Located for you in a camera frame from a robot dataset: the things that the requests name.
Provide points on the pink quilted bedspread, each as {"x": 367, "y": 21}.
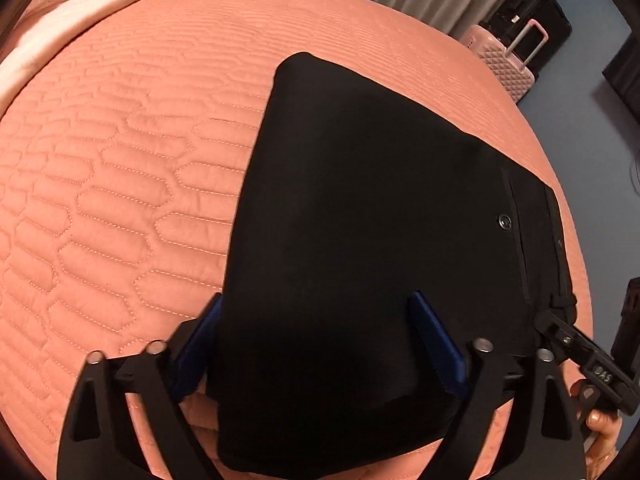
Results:
{"x": 125, "y": 185}

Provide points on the person's right hand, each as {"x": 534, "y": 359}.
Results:
{"x": 597, "y": 425}

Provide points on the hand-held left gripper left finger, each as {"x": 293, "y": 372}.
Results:
{"x": 200, "y": 345}

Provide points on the black pants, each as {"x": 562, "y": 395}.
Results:
{"x": 380, "y": 240}

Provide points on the wall-mounted television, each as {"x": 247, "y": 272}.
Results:
{"x": 625, "y": 70}

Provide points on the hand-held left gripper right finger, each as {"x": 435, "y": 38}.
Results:
{"x": 440, "y": 345}

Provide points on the black suitcase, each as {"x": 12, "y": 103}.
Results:
{"x": 530, "y": 20}

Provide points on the pink suitcase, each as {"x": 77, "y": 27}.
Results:
{"x": 505, "y": 57}

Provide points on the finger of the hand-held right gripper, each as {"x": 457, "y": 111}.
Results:
{"x": 557, "y": 332}

